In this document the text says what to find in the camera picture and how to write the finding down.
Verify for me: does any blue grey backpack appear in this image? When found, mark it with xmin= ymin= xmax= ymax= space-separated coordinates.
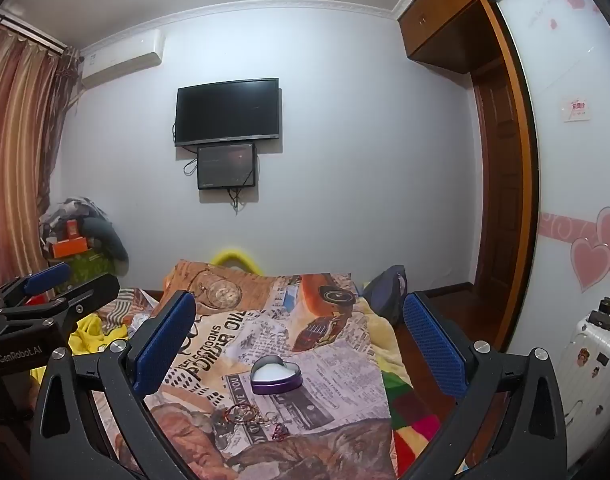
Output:
xmin=360 ymin=264 xmax=410 ymax=327

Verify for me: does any purple heart-shaped tin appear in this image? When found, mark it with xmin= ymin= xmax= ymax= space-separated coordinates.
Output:
xmin=249 ymin=354 xmax=304 ymax=395

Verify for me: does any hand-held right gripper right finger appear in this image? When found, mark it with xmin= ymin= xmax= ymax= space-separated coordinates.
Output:
xmin=399 ymin=290 xmax=570 ymax=480

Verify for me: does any striped brown curtain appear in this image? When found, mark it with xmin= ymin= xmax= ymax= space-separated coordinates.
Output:
xmin=0 ymin=22 xmax=82 ymax=293

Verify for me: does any small paper note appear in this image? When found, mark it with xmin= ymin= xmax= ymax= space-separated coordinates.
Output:
xmin=559 ymin=97 xmax=592 ymax=124

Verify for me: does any pink heart decal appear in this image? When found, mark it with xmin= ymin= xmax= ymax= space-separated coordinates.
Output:
xmin=570 ymin=204 xmax=610 ymax=294

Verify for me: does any striped cloth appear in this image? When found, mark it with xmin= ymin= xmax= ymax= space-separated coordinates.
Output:
xmin=96 ymin=287 xmax=158 ymax=333

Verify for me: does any green box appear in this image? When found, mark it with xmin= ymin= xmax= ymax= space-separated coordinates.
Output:
xmin=47 ymin=252 xmax=116 ymax=288

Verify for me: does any wooden upper cabinet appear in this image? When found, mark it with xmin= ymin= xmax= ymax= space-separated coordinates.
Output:
xmin=397 ymin=0 xmax=538 ymax=77

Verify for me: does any pile of grey clothes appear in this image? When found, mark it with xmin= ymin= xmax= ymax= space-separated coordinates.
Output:
xmin=39 ymin=196 xmax=132 ymax=277

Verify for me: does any brown wooden door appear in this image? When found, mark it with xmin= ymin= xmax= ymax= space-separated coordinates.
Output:
xmin=469 ymin=57 xmax=537 ymax=292

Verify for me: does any yellow cloth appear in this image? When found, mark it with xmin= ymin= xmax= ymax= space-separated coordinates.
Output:
xmin=31 ymin=312 xmax=132 ymax=386

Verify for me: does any white air conditioner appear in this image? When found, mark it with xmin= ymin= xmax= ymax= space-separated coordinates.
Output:
xmin=79 ymin=28 xmax=165 ymax=89

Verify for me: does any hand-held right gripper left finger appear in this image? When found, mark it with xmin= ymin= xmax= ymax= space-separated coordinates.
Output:
xmin=31 ymin=290 xmax=197 ymax=480

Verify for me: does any orange box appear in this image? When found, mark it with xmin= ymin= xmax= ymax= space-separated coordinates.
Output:
xmin=51 ymin=239 xmax=92 ymax=260

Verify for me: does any newspaper printed blanket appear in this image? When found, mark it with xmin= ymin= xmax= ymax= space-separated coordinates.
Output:
xmin=92 ymin=259 xmax=401 ymax=480

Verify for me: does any white suitcase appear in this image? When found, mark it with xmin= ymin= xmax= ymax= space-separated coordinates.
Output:
xmin=555 ymin=312 xmax=610 ymax=471

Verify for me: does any black wall television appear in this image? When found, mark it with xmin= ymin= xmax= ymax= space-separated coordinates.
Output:
xmin=173 ymin=77 xmax=282 ymax=149

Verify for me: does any white sliding wardrobe door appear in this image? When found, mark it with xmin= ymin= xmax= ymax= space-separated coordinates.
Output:
xmin=488 ymin=0 xmax=610 ymax=356

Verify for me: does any silver charm necklace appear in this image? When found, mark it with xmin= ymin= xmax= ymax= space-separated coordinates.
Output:
xmin=245 ymin=405 xmax=280 ymax=427

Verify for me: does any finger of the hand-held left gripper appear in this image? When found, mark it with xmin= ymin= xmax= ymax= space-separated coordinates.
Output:
xmin=0 ymin=261 xmax=72 ymax=317
xmin=0 ymin=272 xmax=122 ymax=333

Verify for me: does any multicoloured fleece blanket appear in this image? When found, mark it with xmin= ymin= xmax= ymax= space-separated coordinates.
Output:
xmin=362 ymin=305 xmax=458 ymax=478

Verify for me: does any small black monitor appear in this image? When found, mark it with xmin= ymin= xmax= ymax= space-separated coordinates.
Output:
xmin=196 ymin=142 xmax=259 ymax=191

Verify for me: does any red gold bracelet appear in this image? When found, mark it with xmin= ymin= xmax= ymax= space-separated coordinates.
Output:
xmin=222 ymin=404 xmax=252 ymax=425

